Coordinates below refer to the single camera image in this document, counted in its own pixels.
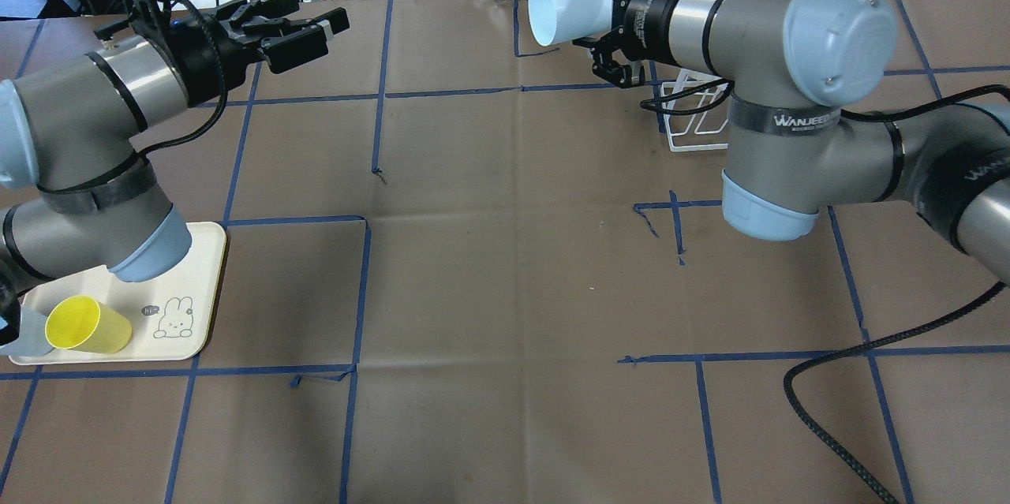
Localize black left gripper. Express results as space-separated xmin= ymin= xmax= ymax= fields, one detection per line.
xmin=154 ymin=0 xmax=350 ymax=107

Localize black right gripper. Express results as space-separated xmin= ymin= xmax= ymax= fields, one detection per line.
xmin=590 ymin=0 xmax=715 ymax=88

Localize light blue cup back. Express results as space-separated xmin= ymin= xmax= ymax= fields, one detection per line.
xmin=527 ymin=0 xmax=613 ymax=47

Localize light blue cup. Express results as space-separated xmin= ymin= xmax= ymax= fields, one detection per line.
xmin=527 ymin=0 xmax=613 ymax=47
xmin=1 ymin=308 xmax=54 ymax=357

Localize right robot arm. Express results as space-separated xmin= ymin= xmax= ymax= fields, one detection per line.
xmin=576 ymin=0 xmax=1009 ymax=282

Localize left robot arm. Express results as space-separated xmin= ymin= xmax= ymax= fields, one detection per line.
xmin=2 ymin=0 xmax=350 ymax=334

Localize yellow plastic cup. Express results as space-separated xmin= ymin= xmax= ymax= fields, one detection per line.
xmin=44 ymin=295 xmax=133 ymax=354

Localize light blue cup front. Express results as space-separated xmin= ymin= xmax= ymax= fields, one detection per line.
xmin=1 ymin=308 xmax=54 ymax=357

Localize cream serving tray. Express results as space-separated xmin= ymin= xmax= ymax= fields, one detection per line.
xmin=2 ymin=222 xmax=227 ymax=365

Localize white wire cup rack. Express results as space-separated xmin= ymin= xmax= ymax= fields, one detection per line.
xmin=659 ymin=70 xmax=728 ymax=153

